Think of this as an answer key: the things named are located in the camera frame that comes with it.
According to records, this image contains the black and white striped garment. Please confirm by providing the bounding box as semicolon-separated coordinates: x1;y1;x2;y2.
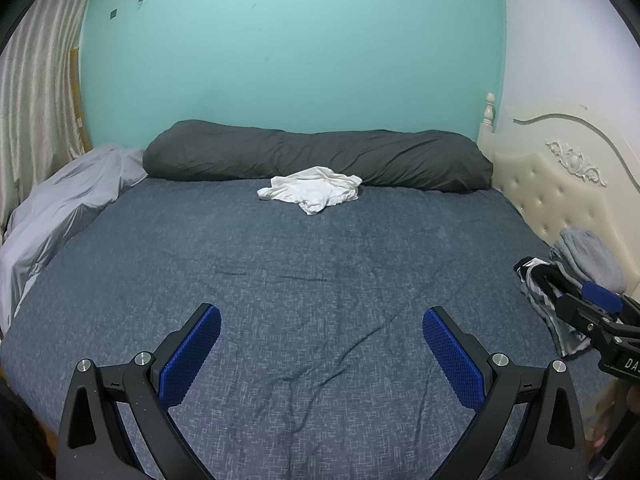
515;256;593;359

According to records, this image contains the grey folded garment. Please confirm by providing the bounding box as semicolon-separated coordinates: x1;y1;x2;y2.
550;226;628;296

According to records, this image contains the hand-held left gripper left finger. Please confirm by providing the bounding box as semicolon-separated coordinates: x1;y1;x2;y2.
56;303;222;480

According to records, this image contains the cream tufted headboard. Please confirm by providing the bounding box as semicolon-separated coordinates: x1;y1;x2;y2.
476;92;640;293

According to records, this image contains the dark grey long pillow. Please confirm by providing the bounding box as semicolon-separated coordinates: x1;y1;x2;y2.
142;120;494;193

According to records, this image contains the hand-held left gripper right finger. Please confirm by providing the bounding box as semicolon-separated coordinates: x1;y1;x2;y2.
422;306;587;480

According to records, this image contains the striped beige curtain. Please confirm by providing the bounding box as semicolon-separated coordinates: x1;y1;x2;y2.
0;0;101;233

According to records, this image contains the wooden frame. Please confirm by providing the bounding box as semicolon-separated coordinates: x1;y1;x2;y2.
70;47;94;153

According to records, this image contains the white t-shirt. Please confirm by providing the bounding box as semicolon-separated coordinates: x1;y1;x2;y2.
257;166;363;216

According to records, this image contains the blue-grey bed sheet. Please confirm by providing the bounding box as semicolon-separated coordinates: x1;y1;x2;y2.
0;177;616;480

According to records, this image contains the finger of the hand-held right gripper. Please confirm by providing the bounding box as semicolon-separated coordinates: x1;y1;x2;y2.
556;281;626;333
534;266;568;311

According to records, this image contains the light grey blanket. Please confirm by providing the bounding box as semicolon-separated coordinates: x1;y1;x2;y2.
0;144;148;331

